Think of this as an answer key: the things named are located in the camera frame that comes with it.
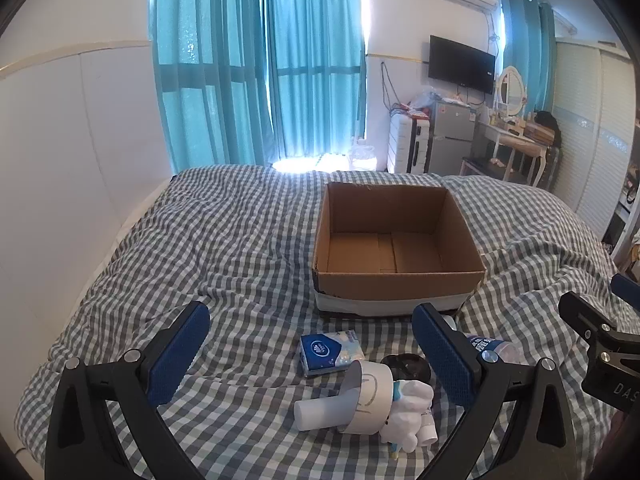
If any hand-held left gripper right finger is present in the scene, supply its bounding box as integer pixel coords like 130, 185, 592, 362
411, 302, 581, 480

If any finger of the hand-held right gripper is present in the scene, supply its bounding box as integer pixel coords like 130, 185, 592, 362
611, 274, 640, 306
559, 291, 640, 356

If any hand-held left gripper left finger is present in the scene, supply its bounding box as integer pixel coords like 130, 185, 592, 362
45, 301, 211, 480

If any black round lid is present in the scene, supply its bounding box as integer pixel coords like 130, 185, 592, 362
380, 354, 432, 386

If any clear plastic water bottle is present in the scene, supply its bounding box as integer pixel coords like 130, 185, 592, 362
452, 330, 528, 366

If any white plush toy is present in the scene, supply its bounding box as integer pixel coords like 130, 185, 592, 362
380, 380, 435, 456

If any brown cardboard box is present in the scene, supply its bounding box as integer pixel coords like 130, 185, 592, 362
311, 181, 486, 317

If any blue tissue pack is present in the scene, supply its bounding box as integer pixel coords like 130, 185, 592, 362
300, 330, 366, 377

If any white foam cylinder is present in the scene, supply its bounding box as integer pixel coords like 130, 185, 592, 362
294, 392, 358, 432

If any grey checked blanket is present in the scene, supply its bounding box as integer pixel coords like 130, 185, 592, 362
15, 164, 623, 480

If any white sliding wardrobe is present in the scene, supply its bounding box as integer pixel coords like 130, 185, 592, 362
550, 40, 640, 233

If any black bag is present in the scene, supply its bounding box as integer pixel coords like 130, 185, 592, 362
532, 110, 562, 148

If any white dressing desk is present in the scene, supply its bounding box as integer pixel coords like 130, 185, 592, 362
477, 120, 551, 188

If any clear water jug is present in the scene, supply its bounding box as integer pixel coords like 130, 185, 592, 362
348, 141, 377, 171

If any white suitcase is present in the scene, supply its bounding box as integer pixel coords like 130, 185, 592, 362
387, 112, 433, 175

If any grey mini fridge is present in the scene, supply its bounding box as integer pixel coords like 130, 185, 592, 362
429, 100, 476, 175

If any white oval mirror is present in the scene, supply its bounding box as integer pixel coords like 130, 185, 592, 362
494, 66, 528, 117

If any red white plastic bag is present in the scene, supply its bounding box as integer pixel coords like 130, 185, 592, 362
407, 87, 443, 116

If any narrow teal curtain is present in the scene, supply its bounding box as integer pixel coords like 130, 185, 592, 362
500, 0, 556, 121

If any wide teal curtain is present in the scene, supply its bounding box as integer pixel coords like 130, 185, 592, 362
150, 0, 273, 173

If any hanging wall cable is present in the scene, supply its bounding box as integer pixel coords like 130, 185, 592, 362
380, 60, 401, 111

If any black wall television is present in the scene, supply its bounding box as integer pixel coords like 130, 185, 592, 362
429, 35, 497, 95

